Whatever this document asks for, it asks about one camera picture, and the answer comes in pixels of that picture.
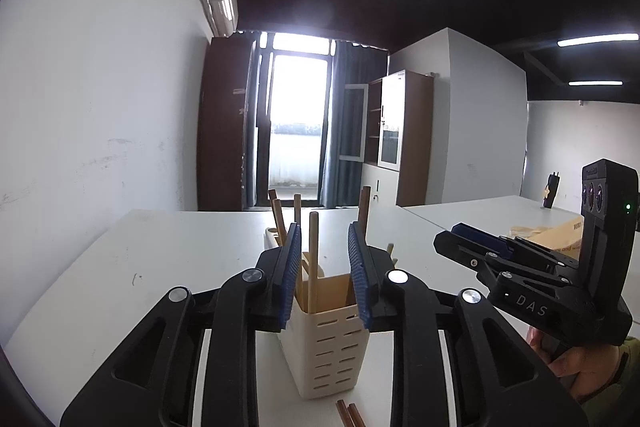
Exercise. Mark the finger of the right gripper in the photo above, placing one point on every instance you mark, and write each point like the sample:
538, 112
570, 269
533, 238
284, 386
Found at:
516, 250
480, 256

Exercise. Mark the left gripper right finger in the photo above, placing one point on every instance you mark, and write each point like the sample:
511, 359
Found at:
457, 361

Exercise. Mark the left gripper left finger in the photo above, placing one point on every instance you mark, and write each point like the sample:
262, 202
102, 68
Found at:
150, 378

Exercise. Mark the dark brown chopstick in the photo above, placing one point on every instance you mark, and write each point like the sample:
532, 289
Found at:
354, 414
276, 208
363, 209

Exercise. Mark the person's right hand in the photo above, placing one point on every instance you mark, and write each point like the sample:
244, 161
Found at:
592, 366

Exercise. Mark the brown paper bag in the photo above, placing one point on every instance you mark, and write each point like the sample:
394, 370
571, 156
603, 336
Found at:
565, 239

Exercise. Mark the small black device on table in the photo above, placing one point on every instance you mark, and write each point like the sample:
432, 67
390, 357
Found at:
551, 189

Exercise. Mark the white and brown cabinet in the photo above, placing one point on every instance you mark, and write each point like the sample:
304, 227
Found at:
397, 153

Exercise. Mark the ceiling light strip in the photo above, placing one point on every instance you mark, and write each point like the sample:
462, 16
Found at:
596, 83
587, 40

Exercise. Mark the cream slotted utensil holder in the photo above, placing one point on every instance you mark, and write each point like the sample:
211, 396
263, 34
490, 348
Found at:
324, 342

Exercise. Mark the dark blue curtain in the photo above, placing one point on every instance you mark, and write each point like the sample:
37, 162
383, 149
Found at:
353, 68

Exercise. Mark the bright glass balcony door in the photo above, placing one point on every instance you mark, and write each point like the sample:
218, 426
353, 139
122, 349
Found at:
293, 84

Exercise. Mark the dark brown tall cabinet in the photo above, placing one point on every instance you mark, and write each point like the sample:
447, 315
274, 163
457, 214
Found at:
220, 147

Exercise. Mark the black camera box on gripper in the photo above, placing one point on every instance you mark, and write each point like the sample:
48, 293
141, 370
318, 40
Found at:
610, 200

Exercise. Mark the white wall air conditioner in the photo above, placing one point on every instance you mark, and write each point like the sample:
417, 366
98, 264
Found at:
225, 15

